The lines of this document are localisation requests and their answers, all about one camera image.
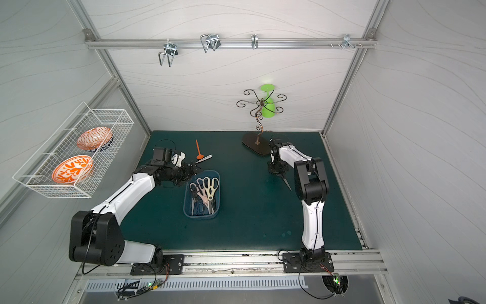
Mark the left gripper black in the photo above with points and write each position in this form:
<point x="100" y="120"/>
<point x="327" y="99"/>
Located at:
<point x="191" y="170"/>

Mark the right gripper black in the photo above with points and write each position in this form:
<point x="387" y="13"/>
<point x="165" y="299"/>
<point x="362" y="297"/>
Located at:
<point x="278" y="170"/>

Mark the black scissors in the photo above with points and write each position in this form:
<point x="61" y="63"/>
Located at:
<point x="285" y="181"/>
<point x="194" y="195"/>

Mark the pink handled scissors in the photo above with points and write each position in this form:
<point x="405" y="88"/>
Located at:
<point x="202" y="193"/>

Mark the beige handled kitchen scissors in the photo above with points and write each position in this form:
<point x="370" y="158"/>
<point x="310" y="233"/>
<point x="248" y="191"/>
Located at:
<point x="211" y="185"/>

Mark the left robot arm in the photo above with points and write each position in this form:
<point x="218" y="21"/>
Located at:
<point x="96" y="236"/>

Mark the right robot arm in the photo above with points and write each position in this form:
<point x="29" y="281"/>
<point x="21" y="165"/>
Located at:
<point x="311" y="187"/>

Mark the blue plastic storage box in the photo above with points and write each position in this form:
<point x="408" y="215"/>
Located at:
<point x="187" y="199"/>

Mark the orange plastic spoon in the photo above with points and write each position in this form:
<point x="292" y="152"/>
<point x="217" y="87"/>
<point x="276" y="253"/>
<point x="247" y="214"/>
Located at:
<point x="200" y="155"/>

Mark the black metal tree stand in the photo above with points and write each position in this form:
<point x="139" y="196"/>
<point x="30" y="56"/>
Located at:
<point x="255" y="140"/>

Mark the orange patterned bowl rear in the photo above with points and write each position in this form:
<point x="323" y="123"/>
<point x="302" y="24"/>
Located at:
<point x="98" y="138"/>

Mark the orange patterned bowl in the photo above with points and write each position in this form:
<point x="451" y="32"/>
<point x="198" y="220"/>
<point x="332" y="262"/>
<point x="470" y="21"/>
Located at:
<point x="73" y="169"/>
<point x="98" y="138"/>

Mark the orange patterned bowl front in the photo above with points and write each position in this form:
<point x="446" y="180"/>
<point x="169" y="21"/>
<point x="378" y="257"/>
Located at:
<point x="73" y="169"/>

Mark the white vent strip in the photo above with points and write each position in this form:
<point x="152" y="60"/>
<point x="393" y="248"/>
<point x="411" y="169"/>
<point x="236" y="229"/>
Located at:
<point x="201" y="283"/>

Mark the metal double hook left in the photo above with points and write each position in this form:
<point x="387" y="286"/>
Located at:
<point x="170" y="51"/>

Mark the metal double hook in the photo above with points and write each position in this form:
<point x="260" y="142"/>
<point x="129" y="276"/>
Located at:
<point x="210" y="41"/>
<point x="170" y="51"/>

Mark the metal single hook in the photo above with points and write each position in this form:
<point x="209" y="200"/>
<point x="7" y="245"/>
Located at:
<point x="254" y="41"/>

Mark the metal double hook middle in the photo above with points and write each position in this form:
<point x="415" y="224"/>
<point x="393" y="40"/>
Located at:
<point x="210" y="41"/>

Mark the metal hook right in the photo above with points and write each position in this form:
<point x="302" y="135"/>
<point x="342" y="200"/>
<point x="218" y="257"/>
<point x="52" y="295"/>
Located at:
<point x="346" y="43"/>

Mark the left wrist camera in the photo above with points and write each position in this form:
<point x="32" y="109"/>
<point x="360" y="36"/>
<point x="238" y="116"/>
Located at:
<point x="165" y="157"/>

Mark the metal spoon white handle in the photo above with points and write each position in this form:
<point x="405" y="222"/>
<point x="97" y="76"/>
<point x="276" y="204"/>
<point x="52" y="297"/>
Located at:
<point x="204" y="159"/>

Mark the blue handled scissors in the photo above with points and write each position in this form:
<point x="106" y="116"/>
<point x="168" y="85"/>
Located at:
<point x="200" y="209"/>

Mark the aluminium front rail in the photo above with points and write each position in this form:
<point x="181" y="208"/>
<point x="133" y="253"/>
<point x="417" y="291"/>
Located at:
<point x="267" y="263"/>

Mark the aluminium rail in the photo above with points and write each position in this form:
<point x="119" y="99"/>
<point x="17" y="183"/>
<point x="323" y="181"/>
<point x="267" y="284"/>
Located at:
<point x="267" y="263"/>
<point x="244" y="43"/>

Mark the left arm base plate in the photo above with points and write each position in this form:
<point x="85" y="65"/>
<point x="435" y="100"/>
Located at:
<point x="161" y="264"/>

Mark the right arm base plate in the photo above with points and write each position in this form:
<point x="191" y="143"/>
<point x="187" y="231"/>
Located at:
<point x="295" y="263"/>

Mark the white wire basket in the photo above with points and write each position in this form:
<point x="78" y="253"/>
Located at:
<point x="36" y="172"/>

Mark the aluminium top rail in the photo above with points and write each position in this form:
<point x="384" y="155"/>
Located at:
<point x="244" y="43"/>

